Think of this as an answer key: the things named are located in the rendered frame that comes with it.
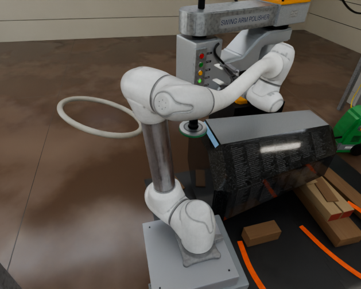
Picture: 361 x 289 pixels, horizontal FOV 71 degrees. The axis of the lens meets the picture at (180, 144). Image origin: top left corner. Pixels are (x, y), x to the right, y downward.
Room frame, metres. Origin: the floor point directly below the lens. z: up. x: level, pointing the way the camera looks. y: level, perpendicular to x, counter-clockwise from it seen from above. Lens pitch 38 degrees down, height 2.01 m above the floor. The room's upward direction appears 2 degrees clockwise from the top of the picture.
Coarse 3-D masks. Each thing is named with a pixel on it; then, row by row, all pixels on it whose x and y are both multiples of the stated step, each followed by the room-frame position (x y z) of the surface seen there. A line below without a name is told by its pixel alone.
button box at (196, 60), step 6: (198, 48) 1.47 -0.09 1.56; (204, 48) 1.48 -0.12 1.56; (198, 54) 1.45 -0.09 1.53; (204, 54) 1.48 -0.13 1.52; (198, 60) 1.45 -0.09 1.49; (204, 60) 1.48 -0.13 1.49; (198, 66) 1.45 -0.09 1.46; (204, 66) 1.48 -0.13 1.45; (192, 72) 1.46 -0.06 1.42; (204, 72) 1.48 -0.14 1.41; (192, 78) 1.46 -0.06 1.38; (198, 78) 1.46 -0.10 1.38; (204, 78) 1.49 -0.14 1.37; (198, 84) 1.46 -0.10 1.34
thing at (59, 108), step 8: (72, 96) 1.36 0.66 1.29; (80, 96) 1.39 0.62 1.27; (88, 96) 1.44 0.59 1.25; (64, 104) 1.24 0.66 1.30; (112, 104) 1.46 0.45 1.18; (64, 112) 1.11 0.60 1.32; (128, 112) 1.42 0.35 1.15; (64, 120) 1.06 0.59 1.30; (72, 120) 1.05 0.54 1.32; (80, 128) 1.02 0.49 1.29; (88, 128) 1.02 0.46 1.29; (104, 136) 1.02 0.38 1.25; (112, 136) 1.03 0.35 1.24; (120, 136) 1.05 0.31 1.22; (128, 136) 1.08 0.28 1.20
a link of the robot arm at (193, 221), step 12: (180, 204) 0.73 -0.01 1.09; (192, 204) 0.69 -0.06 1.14; (204, 204) 0.69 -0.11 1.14; (180, 216) 0.66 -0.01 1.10; (192, 216) 0.63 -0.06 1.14; (204, 216) 0.63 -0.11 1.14; (180, 228) 0.63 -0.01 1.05; (192, 228) 0.60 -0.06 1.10; (204, 228) 0.60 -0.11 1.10; (192, 240) 0.59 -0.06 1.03; (204, 240) 0.59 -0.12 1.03; (192, 252) 0.59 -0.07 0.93; (204, 252) 0.59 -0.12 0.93
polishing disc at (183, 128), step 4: (188, 120) 1.69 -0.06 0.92; (180, 124) 1.63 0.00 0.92; (184, 124) 1.63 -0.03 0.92; (200, 124) 1.64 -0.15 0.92; (204, 124) 1.64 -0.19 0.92; (180, 128) 1.58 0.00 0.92; (184, 128) 1.58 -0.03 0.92; (188, 128) 1.58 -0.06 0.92; (200, 128) 1.58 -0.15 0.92; (204, 128) 1.59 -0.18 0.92; (184, 132) 1.53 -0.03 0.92; (188, 132) 1.53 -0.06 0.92; (192, 132) 1.53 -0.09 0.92; (196, 132) 1.53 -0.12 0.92; (200, 132) 1.53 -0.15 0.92; (204, 132) 1.54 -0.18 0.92
